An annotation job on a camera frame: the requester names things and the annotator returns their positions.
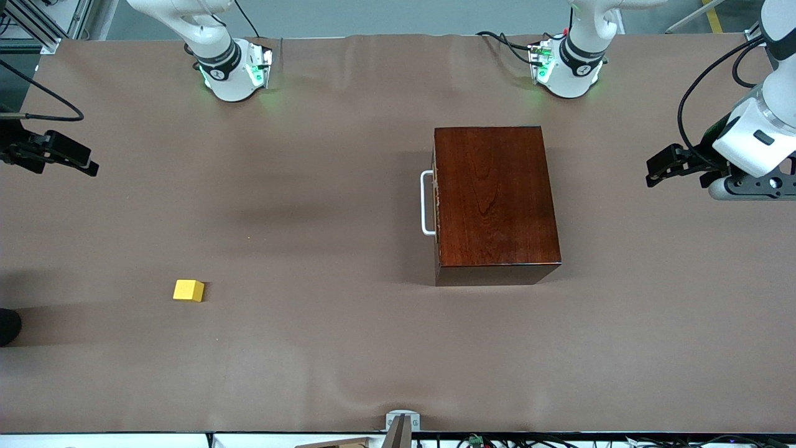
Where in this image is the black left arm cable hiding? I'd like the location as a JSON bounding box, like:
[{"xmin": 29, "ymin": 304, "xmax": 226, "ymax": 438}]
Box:
[{"xmin": 677, "ymin": 36, "xmax": 767, "ymax": 166}]

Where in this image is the wooden drawer with white handle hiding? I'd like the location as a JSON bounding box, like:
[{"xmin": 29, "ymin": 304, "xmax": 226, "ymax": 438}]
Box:
[{"xmin": 420, "ymin": 146, "xmax": 441, "ymax": 238}]

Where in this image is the black round object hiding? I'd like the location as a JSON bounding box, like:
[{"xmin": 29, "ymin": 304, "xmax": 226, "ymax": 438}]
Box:
[{"xmin": 0, "ymin": 307, "xmax": 23, "ymax": 348}]

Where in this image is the brown table cover sheet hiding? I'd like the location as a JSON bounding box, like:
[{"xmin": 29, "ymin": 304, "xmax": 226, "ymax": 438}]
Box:
[{"xmin": 0, "ymin": 32, "xmax": 796, "ymax": 435}]

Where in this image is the black base cable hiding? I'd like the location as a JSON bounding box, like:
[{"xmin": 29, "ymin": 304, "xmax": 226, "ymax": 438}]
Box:
[
  {"xmin": 476, "ymin": 30, "xmax": 543, "ymax": 67},
  {"xmin": 233, "ymin": 0, "xmax": 262, "ymax": 39}
]

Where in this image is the dark brown wooden cabinet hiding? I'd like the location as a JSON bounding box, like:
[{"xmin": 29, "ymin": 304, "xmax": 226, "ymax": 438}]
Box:
[{"xmin": 433, "ymin": 126, "xmax": 562, "ymax": 287}]

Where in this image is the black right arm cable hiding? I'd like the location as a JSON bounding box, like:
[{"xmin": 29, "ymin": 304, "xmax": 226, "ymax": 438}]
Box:
[{"xmin": 0, "ymin": 59, "xmax": 85, "ymax": 123}]

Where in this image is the black left base cable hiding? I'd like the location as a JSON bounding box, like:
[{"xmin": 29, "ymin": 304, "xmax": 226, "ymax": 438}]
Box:
[{"xmin": 476, "ymin": 30, "xmax": 543, "ymax": 67}]

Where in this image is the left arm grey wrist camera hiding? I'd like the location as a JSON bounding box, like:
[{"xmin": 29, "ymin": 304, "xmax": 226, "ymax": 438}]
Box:
[{"xmin": 709, "ymin": 174, "xmax": 796, "ymax": 201}]

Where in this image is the grey metal clamp bracket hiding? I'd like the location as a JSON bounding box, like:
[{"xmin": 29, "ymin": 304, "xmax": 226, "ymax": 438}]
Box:
[{"xmin": 384, "ymin": 409, "xmax": 422, "ymax": 448}]

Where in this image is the black right base cable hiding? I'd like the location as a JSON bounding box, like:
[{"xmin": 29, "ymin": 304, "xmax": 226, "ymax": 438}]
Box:
[{"xmin": 233, "ymin": 0, "xmax": 262, "ymax": 39}]

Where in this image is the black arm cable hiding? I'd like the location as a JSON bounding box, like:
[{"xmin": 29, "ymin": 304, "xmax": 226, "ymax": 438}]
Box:
[
  {"xmin": 677, "ymin": 36, "xmax": 767, "ymax": 166},
  {"xmin": 0, "ymin": 59, "xmax": 85, "ymax": 123}
]

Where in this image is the yellow block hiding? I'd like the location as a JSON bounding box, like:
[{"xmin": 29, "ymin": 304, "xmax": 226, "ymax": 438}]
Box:
[{"xmin": 173, "ymin": 279, "xmax": 205, "ymax": 303}]

